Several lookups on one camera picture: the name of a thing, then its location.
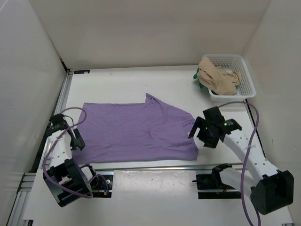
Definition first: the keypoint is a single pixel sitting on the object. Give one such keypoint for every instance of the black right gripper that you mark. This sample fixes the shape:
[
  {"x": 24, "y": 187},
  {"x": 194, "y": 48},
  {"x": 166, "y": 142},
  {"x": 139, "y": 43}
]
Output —
[{"x": 211, "y": 142}]

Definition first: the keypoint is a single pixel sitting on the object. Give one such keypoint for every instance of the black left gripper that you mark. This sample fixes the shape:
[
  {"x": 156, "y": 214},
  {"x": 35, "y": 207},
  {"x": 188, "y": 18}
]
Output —
[{"x": 78, "y": 141}]

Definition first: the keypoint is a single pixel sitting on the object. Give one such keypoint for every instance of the purple t-shirt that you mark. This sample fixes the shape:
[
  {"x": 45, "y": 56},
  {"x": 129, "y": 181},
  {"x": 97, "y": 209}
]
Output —
[{"x": 148, "y": 131}]

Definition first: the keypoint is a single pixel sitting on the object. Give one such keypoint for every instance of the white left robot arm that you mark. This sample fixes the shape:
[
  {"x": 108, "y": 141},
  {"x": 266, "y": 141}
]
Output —
[{"x": 66, "y": 180}]

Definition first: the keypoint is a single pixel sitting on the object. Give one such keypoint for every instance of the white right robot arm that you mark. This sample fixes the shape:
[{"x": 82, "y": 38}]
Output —
[{"x": 267, "y": 187}]

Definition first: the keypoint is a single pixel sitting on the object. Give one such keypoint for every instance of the beige t-shirt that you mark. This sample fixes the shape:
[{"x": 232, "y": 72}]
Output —
[{"x": 217, "y": 79}]

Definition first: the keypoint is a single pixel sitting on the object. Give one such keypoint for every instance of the green t-shirt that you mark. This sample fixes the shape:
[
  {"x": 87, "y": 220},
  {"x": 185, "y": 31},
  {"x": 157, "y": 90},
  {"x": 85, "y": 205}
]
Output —
[{"x": 196, "y": 77}]

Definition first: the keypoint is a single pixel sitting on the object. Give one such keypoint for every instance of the small blue label sticker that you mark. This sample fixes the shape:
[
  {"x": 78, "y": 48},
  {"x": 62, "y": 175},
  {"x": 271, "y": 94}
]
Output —
[{"x": 81, "y": 72}]

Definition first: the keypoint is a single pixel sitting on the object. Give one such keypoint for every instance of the white plastic basket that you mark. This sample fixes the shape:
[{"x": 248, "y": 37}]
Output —
[{"x": 234, "y": 68}]

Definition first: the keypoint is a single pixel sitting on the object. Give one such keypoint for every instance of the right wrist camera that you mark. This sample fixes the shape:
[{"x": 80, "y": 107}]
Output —
[{"x": 230, "y": 125}]

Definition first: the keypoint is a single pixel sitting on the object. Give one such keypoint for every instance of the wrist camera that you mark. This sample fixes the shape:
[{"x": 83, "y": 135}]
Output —
[
  {"x": 57, "y": 122},
  {"x": 230, "y": 125}
]

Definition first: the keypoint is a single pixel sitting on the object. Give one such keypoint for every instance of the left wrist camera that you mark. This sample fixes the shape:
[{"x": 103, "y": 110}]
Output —
[{"x": 57, "y": 122}]

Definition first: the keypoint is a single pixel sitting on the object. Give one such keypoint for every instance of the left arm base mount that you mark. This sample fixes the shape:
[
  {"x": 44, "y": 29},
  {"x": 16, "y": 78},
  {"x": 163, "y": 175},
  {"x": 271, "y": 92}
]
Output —
[{"x": 102, "y": 184}]

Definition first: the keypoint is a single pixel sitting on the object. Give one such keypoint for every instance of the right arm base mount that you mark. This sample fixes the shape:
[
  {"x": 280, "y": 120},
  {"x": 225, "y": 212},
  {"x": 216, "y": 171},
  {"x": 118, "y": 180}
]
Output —
[{"x": 209, "y": 190}]

